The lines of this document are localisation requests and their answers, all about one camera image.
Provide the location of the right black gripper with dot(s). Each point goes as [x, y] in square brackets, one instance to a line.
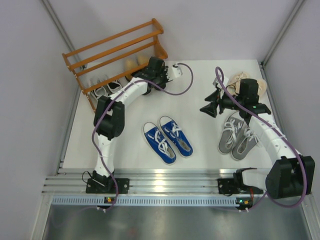
[211, 108]

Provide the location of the grey canvas sneaker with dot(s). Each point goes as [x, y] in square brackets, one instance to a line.
[245, 144]
[231, 130]

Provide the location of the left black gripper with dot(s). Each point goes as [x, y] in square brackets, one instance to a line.
[163, 70]

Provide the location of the gold loafer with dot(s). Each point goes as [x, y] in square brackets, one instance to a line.
[142, 60]
[130, 64]

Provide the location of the black white sneaker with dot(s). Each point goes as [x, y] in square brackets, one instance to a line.
[99, 92]
[114, 86]

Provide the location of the orange wooden shoe shelf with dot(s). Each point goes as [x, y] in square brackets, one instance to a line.
[99, 63]

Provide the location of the perforated grey cable tray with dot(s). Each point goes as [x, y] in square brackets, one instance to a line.
[168, 201]

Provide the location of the right beige sneaker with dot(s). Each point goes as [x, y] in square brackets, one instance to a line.
[262, 87]

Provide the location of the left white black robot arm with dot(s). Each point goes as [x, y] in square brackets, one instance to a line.
[109, 123]

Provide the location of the blue canvas sneaker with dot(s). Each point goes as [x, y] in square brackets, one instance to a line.
[158, 142]
[175, 134]

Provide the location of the right grey canvas sneaker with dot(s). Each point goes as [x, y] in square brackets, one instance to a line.
[245, 144]

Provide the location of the aluminium rail frame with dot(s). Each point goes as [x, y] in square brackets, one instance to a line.
[70, 181]

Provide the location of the left grey canvas sneaker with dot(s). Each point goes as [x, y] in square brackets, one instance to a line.
[231, 130]

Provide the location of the beige sneaker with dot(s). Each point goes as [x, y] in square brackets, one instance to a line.
[262, 87]
[235, 79]

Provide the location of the left beige sneaker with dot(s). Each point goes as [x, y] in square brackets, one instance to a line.
[235, 79]

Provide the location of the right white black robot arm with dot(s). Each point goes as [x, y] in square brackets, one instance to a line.
[250, 125]

